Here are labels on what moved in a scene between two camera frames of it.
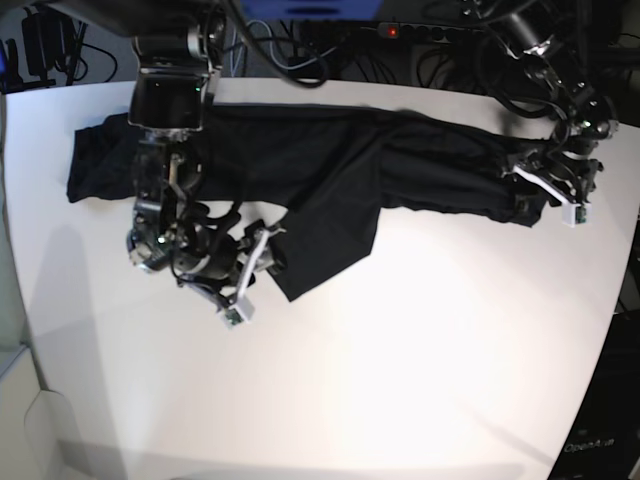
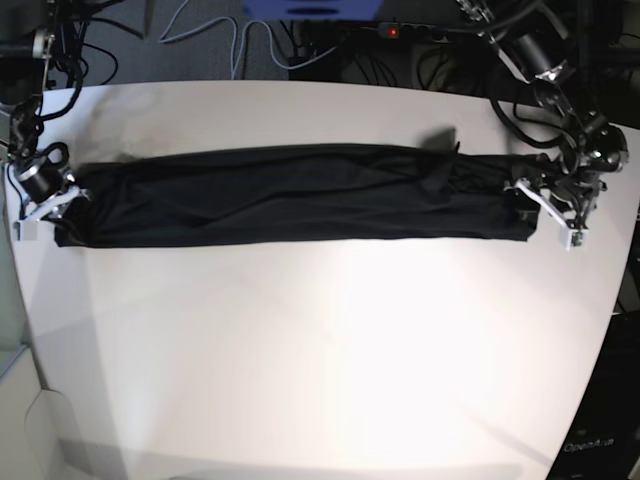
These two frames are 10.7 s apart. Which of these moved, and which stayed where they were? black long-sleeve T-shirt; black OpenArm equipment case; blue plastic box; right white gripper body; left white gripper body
Moved: left white gripper body; right white gripper body; black long-sleeve T-shirt
Stayed: blue plastic box; black OpenArm equipment case
